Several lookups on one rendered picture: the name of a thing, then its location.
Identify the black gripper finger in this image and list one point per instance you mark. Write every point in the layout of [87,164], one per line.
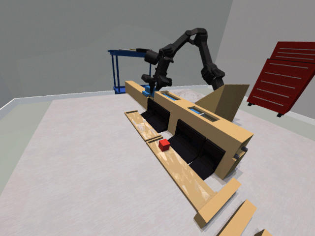
[158,87]
[152,87]

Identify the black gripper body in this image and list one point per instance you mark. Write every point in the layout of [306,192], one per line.
[148,79]

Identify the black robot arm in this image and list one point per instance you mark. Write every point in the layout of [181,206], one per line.
[210,73]

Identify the tan flat bar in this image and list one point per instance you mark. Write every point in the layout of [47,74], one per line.
[239,220]

